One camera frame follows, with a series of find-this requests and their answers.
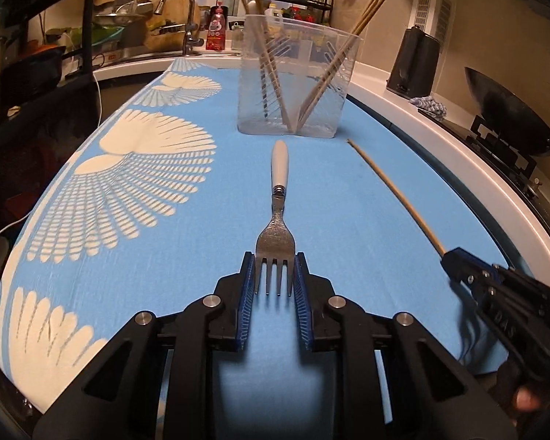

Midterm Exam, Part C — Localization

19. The white handled metal fork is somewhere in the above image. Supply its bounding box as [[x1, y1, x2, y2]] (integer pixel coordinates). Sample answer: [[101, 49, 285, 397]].
[[254, 140, 296, 297]]

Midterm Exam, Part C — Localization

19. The chrome kitchen faucet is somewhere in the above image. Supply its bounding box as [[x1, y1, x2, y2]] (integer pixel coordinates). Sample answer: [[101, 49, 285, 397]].
[[146, 0, 204, 56]]

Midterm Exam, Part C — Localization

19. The right human hand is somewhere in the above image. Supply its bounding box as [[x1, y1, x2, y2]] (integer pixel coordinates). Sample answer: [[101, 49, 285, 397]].
[[488, 360, 550, 426]]

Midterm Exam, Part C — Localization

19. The black gas stove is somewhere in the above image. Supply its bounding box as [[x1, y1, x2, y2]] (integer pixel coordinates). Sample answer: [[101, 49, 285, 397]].
[[417, 108, 550, 236]]

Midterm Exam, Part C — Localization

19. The black wok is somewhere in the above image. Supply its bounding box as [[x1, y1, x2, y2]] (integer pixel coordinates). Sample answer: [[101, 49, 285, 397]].
[[465, 67, 550, 157]]

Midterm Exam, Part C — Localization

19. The blue checked cloth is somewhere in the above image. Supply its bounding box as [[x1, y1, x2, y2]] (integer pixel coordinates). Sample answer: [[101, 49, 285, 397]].
[[409, 96, 447, 120]]

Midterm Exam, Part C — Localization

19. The blue patterned table mat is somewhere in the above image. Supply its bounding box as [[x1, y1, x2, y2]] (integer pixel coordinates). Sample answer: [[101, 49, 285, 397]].
[[0, 58, 506, 439]]

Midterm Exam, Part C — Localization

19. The black electric kettle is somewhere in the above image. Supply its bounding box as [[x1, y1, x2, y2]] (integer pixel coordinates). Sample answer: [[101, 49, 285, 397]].
[[386, 26, 440, 98]]

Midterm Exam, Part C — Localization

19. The wooden chopstick in holder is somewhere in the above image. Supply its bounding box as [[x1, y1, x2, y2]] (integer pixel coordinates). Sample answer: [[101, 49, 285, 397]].
[[255, 0, 279, 105], [295, 0, 386, 133], [251, 0, 292, 130]]

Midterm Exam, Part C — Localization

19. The clear plastic utensil holder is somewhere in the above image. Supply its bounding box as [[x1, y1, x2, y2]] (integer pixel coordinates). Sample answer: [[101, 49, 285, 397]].
[[237, 15, 360, 138]]

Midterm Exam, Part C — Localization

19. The black metal shelf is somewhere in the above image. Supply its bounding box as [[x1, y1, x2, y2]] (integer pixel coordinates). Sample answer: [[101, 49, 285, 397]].
[[0, 0, 97, 223]]

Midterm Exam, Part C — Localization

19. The orange lidded pot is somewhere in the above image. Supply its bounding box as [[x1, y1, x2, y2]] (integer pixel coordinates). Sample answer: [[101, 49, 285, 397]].
[[8, 45, 66, 88]]

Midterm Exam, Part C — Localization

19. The pink dish soap bottle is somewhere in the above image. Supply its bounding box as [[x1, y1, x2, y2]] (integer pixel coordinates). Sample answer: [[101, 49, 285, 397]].
[[205, 2, 227, 52]]

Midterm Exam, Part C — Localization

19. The wooden cutting board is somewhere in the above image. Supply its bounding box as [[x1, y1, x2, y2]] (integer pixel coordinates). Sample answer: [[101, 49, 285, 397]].
[[144, 0, 201, 52]]

